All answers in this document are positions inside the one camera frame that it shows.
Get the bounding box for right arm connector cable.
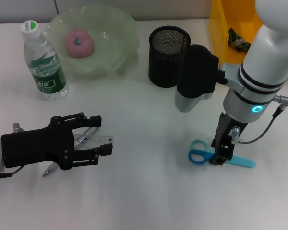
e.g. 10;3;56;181
231;94;288;145

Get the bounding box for clear green-label water bottle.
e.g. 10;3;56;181
20;20;69;101

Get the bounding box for translucent green fruit plate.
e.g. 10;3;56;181
42;4;140;79

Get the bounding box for pink peach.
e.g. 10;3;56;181
64;28;96;58

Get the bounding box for yellow plastic bin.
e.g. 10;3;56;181
208;0;264;70

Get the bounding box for black mesh pen holder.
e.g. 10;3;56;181
148;25;192;89

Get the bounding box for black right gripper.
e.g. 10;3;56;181
209;111;241;167

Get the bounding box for left arm connector cable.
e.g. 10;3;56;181
0;122;24;181

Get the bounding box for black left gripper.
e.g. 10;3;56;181
1;111;114;171

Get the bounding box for arm connector cable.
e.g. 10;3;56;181
0;122;24;181
231;94;288;145

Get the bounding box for green plastic wrapper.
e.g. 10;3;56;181
228;27;252;52

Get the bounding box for black-covered right wrist camera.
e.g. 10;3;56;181
174;44;244;114

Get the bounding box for gray retractable pen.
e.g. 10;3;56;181
42;126;99;178

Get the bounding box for clear plastic ruler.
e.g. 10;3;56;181
74;135;115;150

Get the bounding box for blue scissors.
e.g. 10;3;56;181
188;140;257;170

